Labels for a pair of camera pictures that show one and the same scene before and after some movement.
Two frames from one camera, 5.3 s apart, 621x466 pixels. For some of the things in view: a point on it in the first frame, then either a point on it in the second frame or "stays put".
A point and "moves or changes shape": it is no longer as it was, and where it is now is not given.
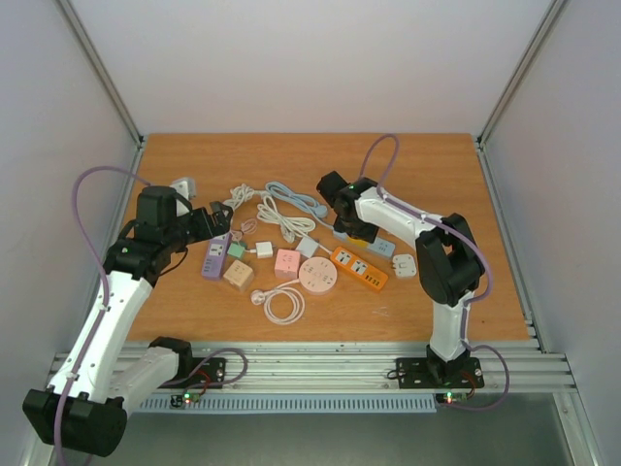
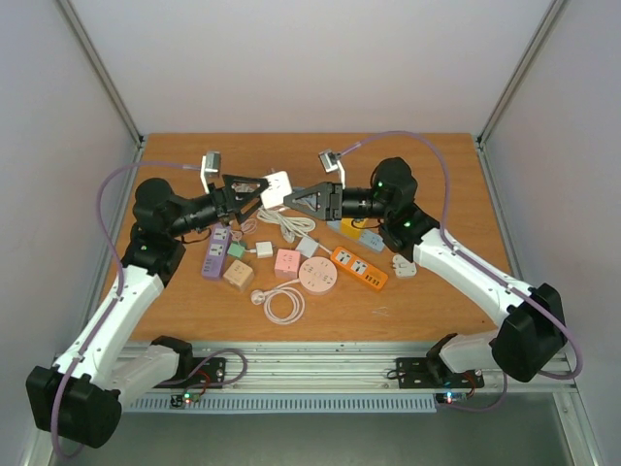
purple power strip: [215, 256] stays put
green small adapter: [237, 249] stays put
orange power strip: [360, 268] stays put
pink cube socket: [286, 264] stays put
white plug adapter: [405, 265] stays put
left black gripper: [208, 230] to [221, 197]
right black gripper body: [328, 187] to [335, 200]
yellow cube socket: [356, 242] moves or changes shape
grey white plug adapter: [307, 247] stays put
